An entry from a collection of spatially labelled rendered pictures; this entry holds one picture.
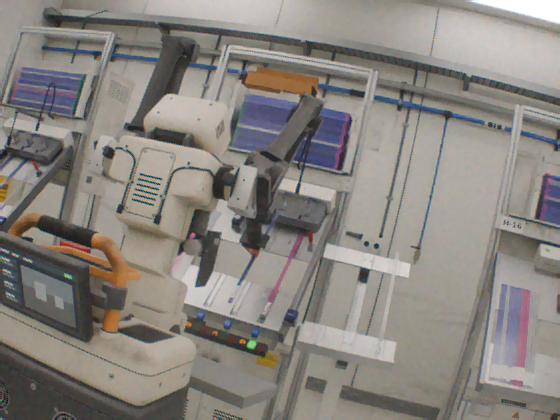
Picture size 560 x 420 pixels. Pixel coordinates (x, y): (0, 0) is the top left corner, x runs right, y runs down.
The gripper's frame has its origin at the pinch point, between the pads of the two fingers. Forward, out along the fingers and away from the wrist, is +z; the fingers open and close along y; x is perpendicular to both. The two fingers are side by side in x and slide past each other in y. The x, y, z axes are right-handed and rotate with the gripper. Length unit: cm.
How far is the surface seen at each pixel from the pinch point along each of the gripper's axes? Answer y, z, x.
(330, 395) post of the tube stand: -42, 31, 33
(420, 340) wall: -78, 161, -101
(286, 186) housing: 2.7, 1.7, -44.3
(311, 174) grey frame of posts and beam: -6, 0, -54
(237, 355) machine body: 3, 47, 18
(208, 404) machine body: 10, 66, 37
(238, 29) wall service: 100, 14, -218
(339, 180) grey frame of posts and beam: -19, -1, -54
